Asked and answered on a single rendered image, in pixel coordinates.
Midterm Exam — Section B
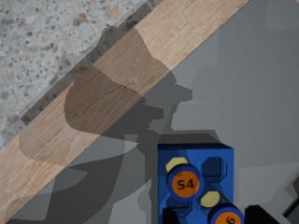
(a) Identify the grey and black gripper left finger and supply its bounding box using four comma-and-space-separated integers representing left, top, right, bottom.
163, 208, 179, 224

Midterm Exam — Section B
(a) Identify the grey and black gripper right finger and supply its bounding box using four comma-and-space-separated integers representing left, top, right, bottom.
244, 205, 280, 224

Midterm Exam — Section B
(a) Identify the blue tube rack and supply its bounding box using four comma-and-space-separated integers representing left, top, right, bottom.
158, 143, 234, 224

